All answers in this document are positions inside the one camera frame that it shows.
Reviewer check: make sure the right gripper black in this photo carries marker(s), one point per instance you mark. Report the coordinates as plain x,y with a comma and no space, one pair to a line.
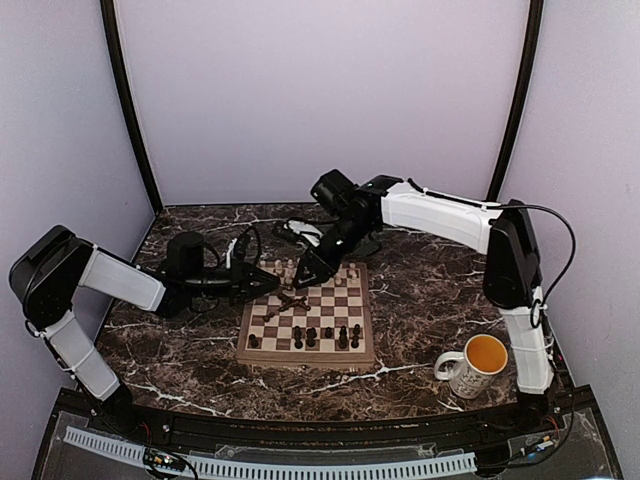
321,265

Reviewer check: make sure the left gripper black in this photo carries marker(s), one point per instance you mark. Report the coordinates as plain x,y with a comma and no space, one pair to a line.
241,289

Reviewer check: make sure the wooden chess board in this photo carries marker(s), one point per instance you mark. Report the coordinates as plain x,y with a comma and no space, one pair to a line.
330,307

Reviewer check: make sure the dark tall piece back row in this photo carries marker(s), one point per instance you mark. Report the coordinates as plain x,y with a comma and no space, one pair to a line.
343,339

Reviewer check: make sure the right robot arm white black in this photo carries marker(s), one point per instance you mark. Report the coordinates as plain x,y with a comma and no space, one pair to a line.
502,233

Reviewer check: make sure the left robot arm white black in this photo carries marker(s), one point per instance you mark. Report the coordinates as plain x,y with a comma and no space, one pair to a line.
62,270

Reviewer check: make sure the white chess pieces row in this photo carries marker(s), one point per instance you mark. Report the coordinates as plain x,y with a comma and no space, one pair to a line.
348,274

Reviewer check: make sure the white mug yellow inside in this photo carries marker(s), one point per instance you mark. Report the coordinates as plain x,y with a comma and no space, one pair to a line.
471,371

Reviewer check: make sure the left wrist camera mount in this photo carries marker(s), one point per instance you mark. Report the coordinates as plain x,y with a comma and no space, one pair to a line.
235,252

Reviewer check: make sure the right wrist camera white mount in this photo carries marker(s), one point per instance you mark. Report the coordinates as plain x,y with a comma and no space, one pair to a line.
297,232

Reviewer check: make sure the white cable duct strip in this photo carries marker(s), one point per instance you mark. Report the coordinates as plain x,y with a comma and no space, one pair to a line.
246,463

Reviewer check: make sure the right black frame post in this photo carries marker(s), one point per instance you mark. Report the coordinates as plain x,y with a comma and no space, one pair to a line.
521,89

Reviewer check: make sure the black frame post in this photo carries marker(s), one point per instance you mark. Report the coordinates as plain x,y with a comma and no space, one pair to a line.
521,89
119,71

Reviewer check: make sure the left black frame post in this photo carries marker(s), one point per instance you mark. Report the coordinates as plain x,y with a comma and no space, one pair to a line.
119,71

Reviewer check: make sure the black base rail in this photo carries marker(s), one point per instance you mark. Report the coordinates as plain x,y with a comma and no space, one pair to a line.
482,429

